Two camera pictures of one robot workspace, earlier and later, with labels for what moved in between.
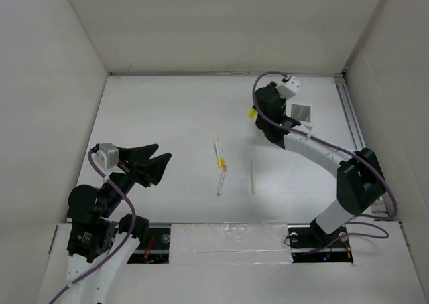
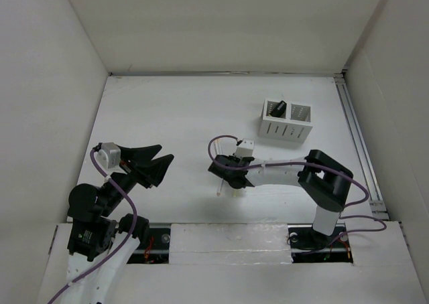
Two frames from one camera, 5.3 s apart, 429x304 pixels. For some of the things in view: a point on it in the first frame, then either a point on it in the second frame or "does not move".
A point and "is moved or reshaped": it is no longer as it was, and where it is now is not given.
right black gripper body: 273,85 to 236,159
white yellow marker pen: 221,161 does not move
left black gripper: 129,159 does not move
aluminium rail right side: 348,102 does not move
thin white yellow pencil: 253,183 is moved or reshaped
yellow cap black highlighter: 253,113 is moved or reshaped
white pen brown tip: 221,180 does not move
